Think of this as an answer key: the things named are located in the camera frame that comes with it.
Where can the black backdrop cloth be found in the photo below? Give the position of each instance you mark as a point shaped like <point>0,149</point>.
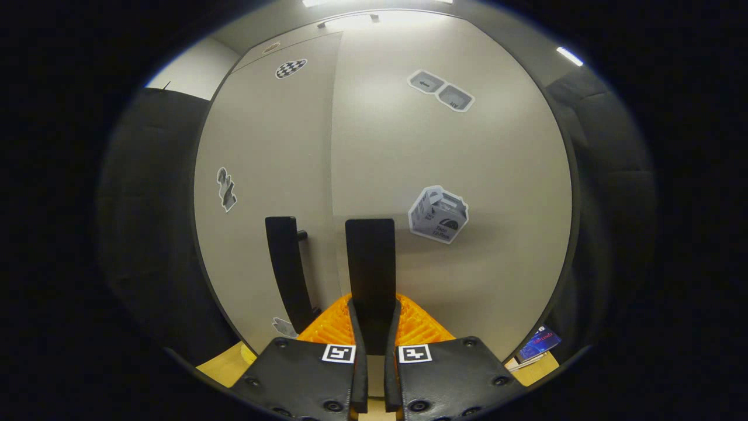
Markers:
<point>152,234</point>

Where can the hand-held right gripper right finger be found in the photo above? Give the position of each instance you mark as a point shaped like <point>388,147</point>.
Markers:
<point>392,380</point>

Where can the white book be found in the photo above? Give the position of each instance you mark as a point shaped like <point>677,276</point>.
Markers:
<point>520,363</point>

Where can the large ceiling light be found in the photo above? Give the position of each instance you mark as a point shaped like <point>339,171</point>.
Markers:
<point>315,2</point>

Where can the blue book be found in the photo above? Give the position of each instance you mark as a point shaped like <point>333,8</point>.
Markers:
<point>540,342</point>

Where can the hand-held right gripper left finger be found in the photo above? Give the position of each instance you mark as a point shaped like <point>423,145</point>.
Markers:
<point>359,380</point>

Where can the grey shoe cabinet door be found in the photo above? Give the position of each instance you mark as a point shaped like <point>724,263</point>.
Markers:
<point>263,146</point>
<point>497,175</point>

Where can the grey double-door shoe cabinet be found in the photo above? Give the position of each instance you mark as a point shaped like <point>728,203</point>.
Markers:
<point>304,38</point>

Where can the small ceiling light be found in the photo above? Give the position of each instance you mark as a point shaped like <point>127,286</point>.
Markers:
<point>570,56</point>

